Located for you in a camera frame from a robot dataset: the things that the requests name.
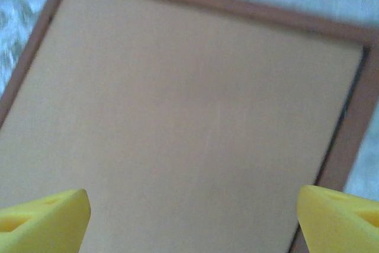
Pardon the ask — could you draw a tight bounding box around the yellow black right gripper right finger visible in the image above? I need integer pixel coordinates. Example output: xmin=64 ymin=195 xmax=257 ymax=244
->
xmin=296 ymin=185 xmax=379 ymax=253

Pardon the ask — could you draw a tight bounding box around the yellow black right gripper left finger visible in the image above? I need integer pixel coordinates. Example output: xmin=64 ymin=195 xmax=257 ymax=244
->
xmin=0 ymin=188 xmax=91 ymax=253

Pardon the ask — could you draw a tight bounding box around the brown wooden picture frame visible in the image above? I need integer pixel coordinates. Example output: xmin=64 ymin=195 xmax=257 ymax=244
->
xmin=0 ymin=0 xmax=379 ymax=253

